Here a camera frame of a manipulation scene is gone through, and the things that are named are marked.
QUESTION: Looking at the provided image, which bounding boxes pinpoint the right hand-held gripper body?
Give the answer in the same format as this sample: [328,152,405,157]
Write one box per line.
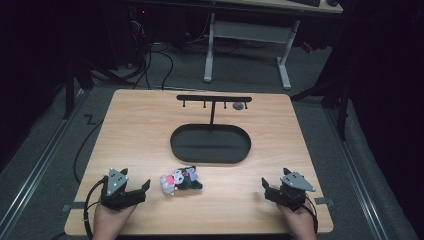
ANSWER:
[264,171,317,212]

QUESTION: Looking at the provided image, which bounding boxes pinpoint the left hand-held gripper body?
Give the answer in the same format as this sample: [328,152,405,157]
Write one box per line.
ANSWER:
[100,168,148,211]

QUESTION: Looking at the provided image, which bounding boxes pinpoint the black and pink plush toy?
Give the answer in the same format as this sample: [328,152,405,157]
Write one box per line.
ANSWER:
[159,165,204,196]

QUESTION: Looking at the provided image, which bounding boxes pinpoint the black hook stand with tray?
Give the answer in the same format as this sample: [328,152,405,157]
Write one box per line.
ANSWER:
[169,94,253,165]

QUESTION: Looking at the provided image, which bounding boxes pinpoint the person's right hand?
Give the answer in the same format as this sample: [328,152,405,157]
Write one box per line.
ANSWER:
[275,199,318,240]

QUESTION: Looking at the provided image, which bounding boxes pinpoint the person's left hand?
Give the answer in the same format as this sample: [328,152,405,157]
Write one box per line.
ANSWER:
[92,203,138,240]

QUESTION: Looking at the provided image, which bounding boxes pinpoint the black metal stand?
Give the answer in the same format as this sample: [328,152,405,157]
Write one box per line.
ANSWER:
[62,57,95,120]
[289,78,352,142]

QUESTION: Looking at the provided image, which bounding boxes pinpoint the white metal desk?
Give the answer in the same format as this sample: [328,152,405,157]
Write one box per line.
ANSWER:
[202,0,345,91]

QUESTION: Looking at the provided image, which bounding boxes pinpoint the black keyboard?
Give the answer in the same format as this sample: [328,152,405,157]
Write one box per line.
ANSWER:
[287,0,322,8]

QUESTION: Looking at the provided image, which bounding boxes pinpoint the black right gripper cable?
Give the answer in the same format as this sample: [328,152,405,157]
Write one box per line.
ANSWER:
[304,196,319,235]

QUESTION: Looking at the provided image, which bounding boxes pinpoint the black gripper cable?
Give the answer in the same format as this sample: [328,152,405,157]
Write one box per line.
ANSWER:
[82,176,110,240]
[304,196,319,235]

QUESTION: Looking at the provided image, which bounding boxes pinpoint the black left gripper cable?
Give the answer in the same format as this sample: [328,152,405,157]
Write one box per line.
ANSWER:
[82,176,110,240]

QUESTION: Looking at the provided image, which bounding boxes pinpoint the black floor cable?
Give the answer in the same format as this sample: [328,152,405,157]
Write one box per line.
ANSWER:
[72,119,105,186]

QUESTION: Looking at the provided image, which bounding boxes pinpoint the aluminium floor rail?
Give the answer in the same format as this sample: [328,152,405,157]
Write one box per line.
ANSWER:
[0,88,88,240]
[321,103,392,240]

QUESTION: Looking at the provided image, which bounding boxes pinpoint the bundle of black cables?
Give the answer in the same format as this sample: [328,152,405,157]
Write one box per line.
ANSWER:
[128,19,175,91]

